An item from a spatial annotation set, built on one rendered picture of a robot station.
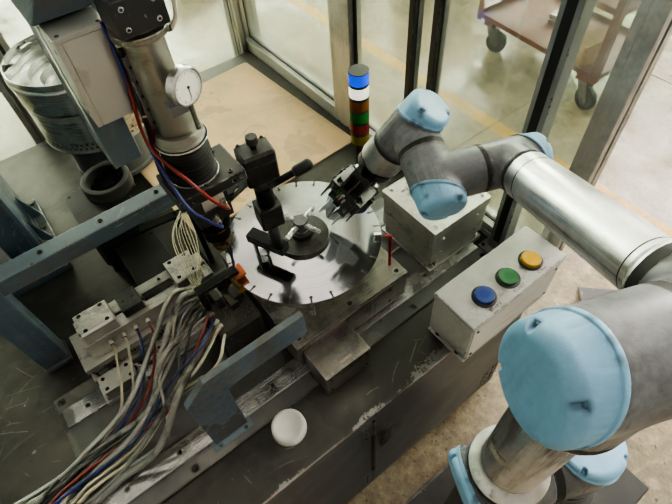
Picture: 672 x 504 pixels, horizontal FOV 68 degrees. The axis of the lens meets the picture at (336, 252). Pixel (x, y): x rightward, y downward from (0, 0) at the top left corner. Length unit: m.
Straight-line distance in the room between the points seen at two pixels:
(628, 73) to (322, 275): 0.62
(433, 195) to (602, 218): 0.23
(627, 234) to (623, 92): 0.37
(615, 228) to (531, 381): 0.22
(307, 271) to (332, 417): 0.30
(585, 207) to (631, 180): 2.12
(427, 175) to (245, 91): 1.16
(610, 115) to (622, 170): 1.85
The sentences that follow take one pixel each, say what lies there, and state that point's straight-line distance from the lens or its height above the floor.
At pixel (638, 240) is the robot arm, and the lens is 0.61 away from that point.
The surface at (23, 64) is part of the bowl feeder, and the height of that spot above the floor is 1.07.
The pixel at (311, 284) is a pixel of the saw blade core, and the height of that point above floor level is 0.95.
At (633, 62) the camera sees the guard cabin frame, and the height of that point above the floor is 1.31.
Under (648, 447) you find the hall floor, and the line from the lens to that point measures 2.05.
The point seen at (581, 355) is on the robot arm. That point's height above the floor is 1.39.
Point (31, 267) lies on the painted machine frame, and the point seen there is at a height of 1.04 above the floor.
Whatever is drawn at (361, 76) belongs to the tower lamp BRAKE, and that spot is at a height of 1.16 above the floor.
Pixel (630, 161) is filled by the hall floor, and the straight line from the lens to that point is 2.88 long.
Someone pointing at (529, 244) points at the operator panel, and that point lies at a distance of 1.14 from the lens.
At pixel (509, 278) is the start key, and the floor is 0.91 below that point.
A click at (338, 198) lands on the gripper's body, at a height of 1.09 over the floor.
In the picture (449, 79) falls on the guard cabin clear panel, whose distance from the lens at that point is 1.21.
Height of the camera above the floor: 1.76
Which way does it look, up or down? 53 degrees down
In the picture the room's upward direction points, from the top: 5 degrees counter-clockwise
